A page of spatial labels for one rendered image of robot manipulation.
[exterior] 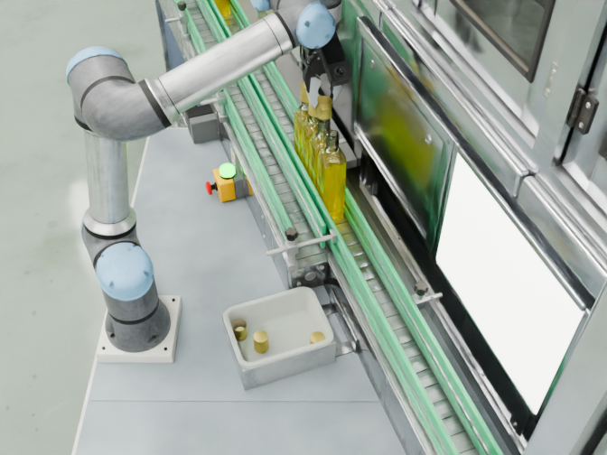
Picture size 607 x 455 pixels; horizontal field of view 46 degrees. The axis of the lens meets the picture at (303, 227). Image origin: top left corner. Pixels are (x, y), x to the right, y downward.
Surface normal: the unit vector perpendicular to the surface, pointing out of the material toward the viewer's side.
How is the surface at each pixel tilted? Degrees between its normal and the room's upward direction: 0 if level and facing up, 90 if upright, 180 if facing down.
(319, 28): 90
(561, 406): 90
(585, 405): 90
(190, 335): 0
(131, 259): 8
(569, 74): 90
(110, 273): 8
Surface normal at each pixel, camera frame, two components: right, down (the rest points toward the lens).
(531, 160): -0.94, 0.25
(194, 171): 0.00, -0.69
